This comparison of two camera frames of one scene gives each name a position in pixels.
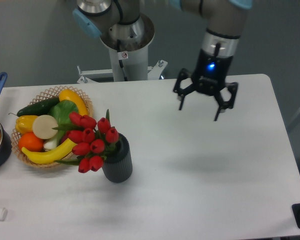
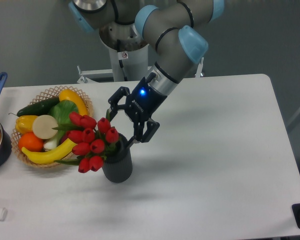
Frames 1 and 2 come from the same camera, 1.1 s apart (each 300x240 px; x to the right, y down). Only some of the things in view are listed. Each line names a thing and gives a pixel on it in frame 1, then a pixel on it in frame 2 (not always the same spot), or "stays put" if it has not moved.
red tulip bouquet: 90,144 stays put
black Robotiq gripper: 209,78 to 140,104
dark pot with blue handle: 1,145 stays put
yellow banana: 51,155 stays put
